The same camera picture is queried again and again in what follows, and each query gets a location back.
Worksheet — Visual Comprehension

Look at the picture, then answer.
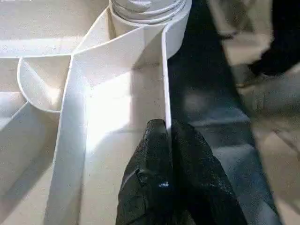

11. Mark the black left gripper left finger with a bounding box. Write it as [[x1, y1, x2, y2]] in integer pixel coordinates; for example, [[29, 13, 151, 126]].
[[115, 119, 175, 225]]

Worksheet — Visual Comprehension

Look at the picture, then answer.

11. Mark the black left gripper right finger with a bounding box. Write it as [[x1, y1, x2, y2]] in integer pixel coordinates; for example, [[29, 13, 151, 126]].
[[171, 120, 249, 225]]

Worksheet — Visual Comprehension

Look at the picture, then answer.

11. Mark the white plastic table top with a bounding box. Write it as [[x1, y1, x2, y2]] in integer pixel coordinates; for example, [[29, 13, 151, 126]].
[[0, 0, 193, 225]]

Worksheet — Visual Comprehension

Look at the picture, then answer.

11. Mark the white plastic table leg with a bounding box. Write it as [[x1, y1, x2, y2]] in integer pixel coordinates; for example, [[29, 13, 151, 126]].
[[109, 0, 188, 25]]

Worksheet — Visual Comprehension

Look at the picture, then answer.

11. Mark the black table mat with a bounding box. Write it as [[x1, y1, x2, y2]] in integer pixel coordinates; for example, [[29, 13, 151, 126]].
[[166, 0, 283, 225]]

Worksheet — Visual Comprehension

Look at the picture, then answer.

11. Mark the black trousered bystander leg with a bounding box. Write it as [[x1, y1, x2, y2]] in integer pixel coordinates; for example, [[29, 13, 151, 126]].
[[237, 0, 300, 89]]

